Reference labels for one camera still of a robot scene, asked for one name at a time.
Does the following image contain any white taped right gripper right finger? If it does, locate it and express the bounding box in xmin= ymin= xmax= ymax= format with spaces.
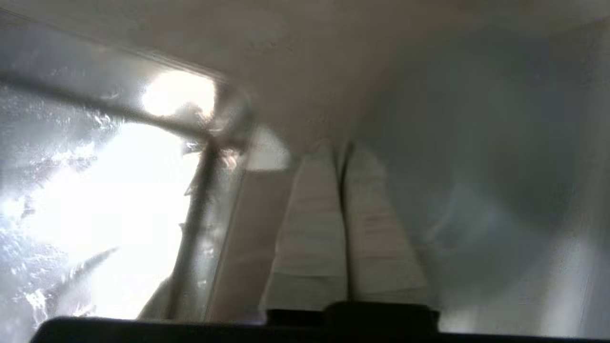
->
xmin=344 ymin=145 xmax=432 ymax=305

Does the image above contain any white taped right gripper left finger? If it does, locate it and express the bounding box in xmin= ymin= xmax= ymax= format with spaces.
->
xmin=264 ymin=145 xmax=349 ymax=311

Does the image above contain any white ceramic bowl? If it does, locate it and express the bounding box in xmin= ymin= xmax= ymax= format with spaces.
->
xmin=362 ymin=29 xmax=610 ymax=334

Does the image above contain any stainless steel sink basin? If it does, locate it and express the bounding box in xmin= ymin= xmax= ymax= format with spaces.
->
xmin=0 ymin=10 xmax=258 ymax=329

